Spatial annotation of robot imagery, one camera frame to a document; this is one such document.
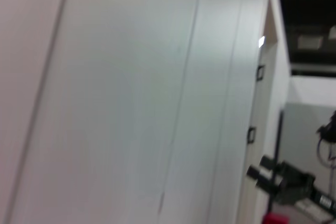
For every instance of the black door hinge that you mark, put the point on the black door hinge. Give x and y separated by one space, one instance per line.
261 72
251 134

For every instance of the black vertical pole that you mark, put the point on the black vertical pole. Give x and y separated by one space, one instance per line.
276 155

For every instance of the black equipment with white cylinders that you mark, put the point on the black equipment with white cylinders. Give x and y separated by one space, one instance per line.
291 182

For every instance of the red box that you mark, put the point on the red box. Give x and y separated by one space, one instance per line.
275 219

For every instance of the black bar with white label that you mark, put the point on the black bar with white label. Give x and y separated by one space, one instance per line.
324 199

